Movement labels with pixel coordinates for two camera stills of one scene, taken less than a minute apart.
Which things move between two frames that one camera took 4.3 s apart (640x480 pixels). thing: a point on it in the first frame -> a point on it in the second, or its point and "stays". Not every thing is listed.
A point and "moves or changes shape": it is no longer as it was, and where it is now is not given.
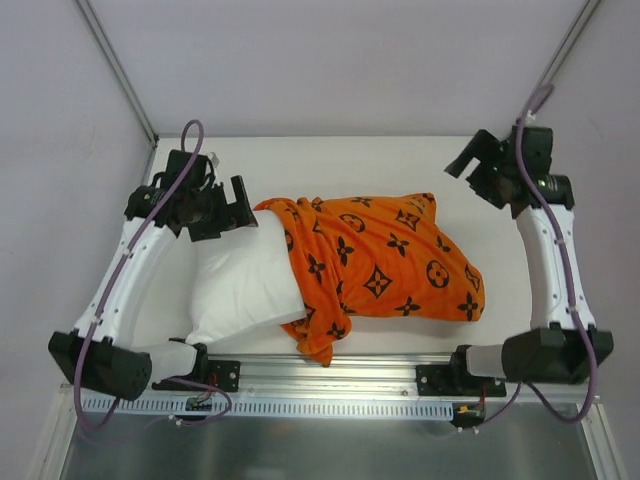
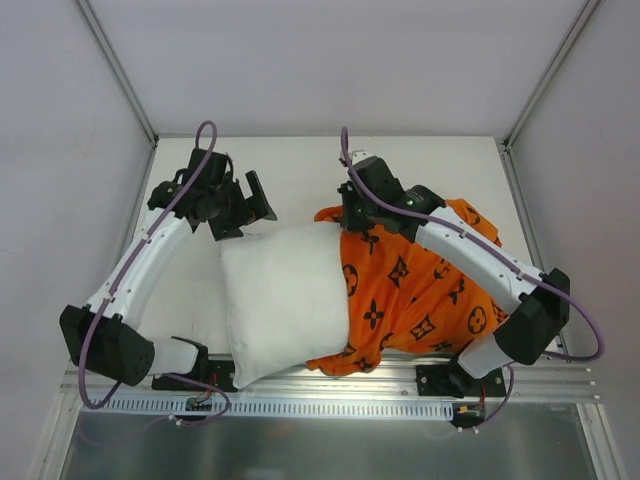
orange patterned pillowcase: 373,256 moves or changes shape
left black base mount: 220,374 stays
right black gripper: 482,171 -> 350,212
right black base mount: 455,380 stays
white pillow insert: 243,282 moves or changes shape
